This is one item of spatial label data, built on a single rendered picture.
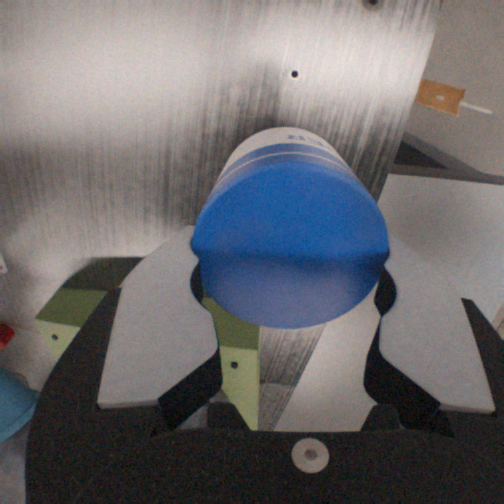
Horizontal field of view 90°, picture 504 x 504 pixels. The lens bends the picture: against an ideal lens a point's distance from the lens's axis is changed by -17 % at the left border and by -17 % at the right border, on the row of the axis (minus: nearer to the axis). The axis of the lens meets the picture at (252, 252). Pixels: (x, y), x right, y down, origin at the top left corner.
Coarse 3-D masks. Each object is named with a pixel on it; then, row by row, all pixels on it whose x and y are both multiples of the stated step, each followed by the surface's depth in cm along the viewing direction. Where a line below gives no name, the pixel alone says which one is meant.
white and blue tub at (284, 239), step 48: (288, 144) 11; (240, 192) 9; (288, 192) 9; (336, 192) 9; (192, 240) 10; (240, 240) 10; (288, 240) 10; (336, 240) 10; (384, 240) 10; (240, 288) 11; (288, 288) 11; (336, 288) 11
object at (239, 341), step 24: (72, 288) 38; (48, 312) 34; (72, 312) 34; (216, 312) 35; (48, 336) 34; (72, 336) 33; (240, 336) 32; (240, 360) 31; (240, 384) 33; (240, 408) 36
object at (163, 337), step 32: (160, 256) 10; (192, 256) 10; (128, 288) 8; (160, 288) 8; (192, 288) 9; (128, 320) 7; (160, 320) 7; (192, 320) 7; (128, 352) 6; (160, 352) 6; (192, 352) 7; (128, 384) 6; (160, 384) 6; (192, 384) 6
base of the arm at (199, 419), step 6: (222, 390) 34; (216, 396) 32; (222, 396) 33; (210, 402) 32; (204, 408) 32; (198, 414) 31; (204, 414) 31; (192, 420) 29; (198, 420) 30; (204, 420) 31; (186, 426) 28; (192, 426) 29; (198, 426) 30; (204, 426) 30
